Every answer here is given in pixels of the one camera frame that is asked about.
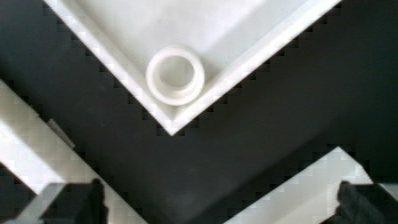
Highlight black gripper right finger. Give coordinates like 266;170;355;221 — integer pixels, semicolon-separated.
321;181;398;224

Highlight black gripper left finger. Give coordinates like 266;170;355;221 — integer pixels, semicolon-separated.
38;179;108;224

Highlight white square tabletop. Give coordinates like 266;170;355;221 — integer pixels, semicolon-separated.
42;0;340;134

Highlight white obstacle fence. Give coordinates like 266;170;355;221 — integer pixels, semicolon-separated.
0;80;147;224

